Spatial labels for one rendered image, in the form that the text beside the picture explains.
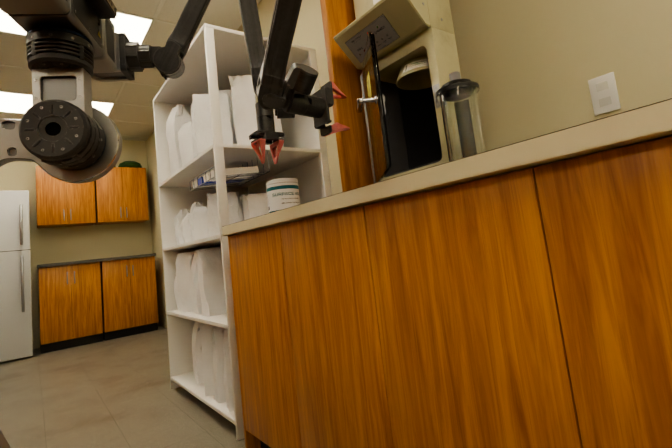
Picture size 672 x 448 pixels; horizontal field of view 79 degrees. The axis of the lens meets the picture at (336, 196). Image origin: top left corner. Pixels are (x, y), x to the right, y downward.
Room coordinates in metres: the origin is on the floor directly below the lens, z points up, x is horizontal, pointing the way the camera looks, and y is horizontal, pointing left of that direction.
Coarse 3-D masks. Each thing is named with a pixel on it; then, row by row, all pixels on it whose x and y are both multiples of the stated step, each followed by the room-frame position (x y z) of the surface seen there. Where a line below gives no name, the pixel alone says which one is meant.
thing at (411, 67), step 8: (424, 56) 1.25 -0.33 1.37; (408, 64) 1.26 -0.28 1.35; (416, 64) 1.24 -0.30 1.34; (424, 64) 1.23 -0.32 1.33; (400, 72) 1.29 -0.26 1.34; (408, 72) 1.25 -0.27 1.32; (416, 72) 1.37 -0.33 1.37; (424, 72) 1.37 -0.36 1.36; (400, 80) 1.35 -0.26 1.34; (408, 80) 1.38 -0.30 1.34; (416, 80) 1.38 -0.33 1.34; (424, 80) 1.38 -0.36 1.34; (400, 88) 1.37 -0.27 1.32; (408, 88) 1.39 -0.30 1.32; (416, 88) 1.40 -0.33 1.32; (424, 88) 1.39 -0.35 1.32
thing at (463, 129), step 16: (448, 96) 0.99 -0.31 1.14; (464, 96) 0.98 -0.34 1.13; (448, 112) 1.00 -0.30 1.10; (464, 112) 0.98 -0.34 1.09; (448, 128) 1.00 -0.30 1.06; (464, 128) 0.98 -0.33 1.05; (480, 128) 0.99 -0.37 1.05; (448, 144) 1.01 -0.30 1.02; (464, 144) 0.98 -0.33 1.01; (480, 144) 0.98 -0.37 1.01
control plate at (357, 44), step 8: (384, 16) 1.17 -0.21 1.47; (376, 24) 1.20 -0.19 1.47; (384, 24) 1.19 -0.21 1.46; (360, 32) 1.25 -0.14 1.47; (376, 32) 1.22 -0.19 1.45; (384, 32) 1.21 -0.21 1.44; (392, 32) 1.20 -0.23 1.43; (352, 40) 1.29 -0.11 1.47; (360, 40) 1.28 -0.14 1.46; (376, 40) 1.25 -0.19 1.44; (384, 40) 1.23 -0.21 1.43; (392, 40) 1.22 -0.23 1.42; (352, 48) 1.32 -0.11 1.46; (360, 48) 1.30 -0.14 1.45; (376, 48) 1.27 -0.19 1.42; (360, 56) 1.33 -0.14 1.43
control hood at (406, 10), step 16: (384, 0) 1.13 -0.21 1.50; (400, 0) 1.10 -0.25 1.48; (416, 0) 1.11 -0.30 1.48; (368, 16) 1.19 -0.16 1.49; (400, 16) 1.14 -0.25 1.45; (416, 16) 1.12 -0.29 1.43; (352, 32) 1.27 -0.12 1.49; (400, 32) 1.19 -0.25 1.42; (416, 32) 1.17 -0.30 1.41; (384, 48) 1.26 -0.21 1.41
